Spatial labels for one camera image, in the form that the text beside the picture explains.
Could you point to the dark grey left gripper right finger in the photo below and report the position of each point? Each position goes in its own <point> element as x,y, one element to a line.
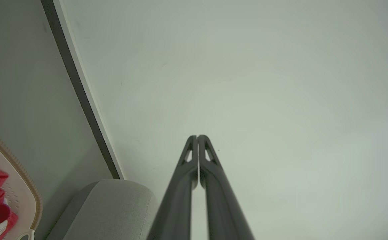
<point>222,203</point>

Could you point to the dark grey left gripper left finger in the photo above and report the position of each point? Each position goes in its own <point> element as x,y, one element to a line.
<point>177,200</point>

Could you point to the black and white baseboard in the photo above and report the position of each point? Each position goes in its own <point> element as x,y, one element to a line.
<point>80,93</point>

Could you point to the cream laundry basket brown rim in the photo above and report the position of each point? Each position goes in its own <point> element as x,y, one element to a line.
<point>22,195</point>

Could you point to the grey fabric sofa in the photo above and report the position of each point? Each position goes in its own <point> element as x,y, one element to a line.
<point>110,210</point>

